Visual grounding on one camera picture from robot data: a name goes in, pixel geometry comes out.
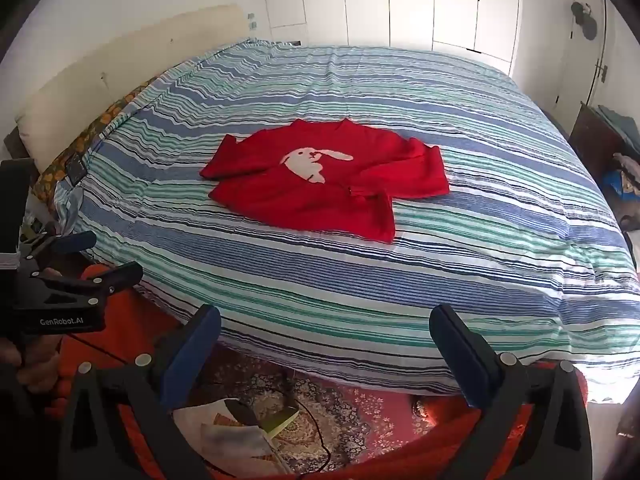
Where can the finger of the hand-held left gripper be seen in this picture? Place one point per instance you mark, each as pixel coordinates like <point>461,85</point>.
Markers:
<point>117,276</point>
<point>75,241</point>

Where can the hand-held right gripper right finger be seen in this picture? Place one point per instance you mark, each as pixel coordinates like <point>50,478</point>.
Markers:
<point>460,355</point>

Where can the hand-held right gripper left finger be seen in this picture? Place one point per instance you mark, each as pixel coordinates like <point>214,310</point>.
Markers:
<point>192,355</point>

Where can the red sweater with white rabbit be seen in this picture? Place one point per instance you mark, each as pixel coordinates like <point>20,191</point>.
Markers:
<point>300,200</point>

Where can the pile of mixed clothes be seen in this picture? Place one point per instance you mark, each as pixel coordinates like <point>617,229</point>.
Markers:
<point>625,175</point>

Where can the person's left hand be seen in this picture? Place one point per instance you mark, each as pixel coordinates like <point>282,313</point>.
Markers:
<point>40,360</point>

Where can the orange cloth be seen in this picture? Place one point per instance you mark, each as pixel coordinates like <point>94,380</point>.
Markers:
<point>130,325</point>

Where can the small black device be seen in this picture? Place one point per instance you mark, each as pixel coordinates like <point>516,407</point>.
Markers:
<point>77,171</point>

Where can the blue green striped bedspread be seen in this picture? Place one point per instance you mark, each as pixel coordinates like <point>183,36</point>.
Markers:
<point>450,270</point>

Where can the loose white papers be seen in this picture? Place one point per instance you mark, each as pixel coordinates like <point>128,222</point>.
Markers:
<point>225,435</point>

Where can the green edged book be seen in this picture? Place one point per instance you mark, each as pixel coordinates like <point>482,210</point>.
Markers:
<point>282,420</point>

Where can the red patterned rug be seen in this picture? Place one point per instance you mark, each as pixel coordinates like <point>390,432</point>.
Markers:
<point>360,415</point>

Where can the orange floral pillow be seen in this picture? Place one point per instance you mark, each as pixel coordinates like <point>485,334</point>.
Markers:
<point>100,125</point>

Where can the beige headboard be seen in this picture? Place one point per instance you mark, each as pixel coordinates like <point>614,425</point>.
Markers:
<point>100,70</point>

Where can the dark wooden cabinet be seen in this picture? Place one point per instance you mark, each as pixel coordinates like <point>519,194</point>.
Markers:
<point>590,135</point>

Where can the black door latch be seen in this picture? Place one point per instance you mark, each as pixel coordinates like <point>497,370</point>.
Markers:
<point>603,72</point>

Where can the white wardrobe doors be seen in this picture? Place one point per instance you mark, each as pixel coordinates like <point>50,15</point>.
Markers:
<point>400,0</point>

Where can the black fan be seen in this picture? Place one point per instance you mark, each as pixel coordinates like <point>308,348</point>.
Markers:
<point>584,15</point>

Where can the wall socket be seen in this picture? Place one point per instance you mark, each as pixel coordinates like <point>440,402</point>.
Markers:
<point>251,20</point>

